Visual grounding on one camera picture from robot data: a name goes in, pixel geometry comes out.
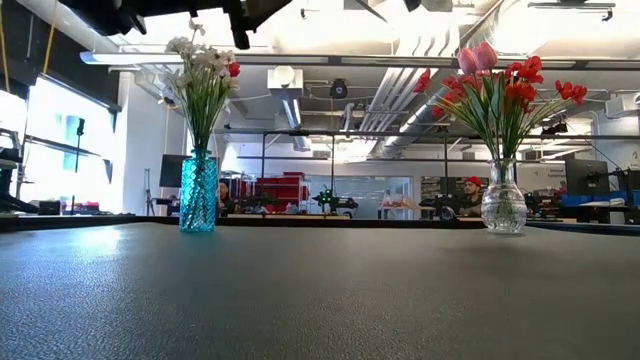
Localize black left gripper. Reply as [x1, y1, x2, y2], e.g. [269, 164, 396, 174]
[199, 0, 294, 51]

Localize white blossom bunch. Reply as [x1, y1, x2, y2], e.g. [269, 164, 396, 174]
[187, 18, 242, 154]
[163, 35, 214, 154]

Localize pink artificial tulip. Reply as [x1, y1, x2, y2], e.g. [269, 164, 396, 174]
[473, 40, 506, 161]
[456, 47, 494, 161]

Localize red blossom bunch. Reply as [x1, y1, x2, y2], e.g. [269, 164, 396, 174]
[413, 67, 501, 164]
[494, 54, 590, 164]

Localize blue glass vase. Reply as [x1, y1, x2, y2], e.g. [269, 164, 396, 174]
[178, 148, 220, 234]

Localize clear glass vase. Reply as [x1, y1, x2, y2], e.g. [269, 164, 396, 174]
[480, 158, 529, 235]

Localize black ceiling dome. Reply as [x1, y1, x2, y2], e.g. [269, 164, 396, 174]
[329, 78, 350, 100]

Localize black monitor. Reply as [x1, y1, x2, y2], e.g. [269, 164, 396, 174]
[158, 153, 194, 190]
[565, 158, 611, 197]

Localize red storage bins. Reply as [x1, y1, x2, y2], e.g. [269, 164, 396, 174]
[234, 171, 311, 215]

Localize person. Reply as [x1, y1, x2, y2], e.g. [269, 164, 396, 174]
[217, 180, 234, 216]
[458, 175, 485, 219]

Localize grey folded tripod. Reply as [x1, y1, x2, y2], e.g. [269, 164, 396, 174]
[143, 168, 156, 217]

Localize black pole stand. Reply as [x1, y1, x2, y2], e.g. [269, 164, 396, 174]
[69, 118, 86, 216]

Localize black table mat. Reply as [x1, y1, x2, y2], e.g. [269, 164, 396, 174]
[0, 219, 640, 360]

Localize silver ceiling duct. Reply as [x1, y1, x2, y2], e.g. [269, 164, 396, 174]
[359, 29, 481, 157]

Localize black metal shelf frame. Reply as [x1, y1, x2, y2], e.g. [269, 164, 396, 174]
[214, 129, 640, 221]

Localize white wall unit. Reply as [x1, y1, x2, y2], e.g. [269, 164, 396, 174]
[603, 93, 640, 120]

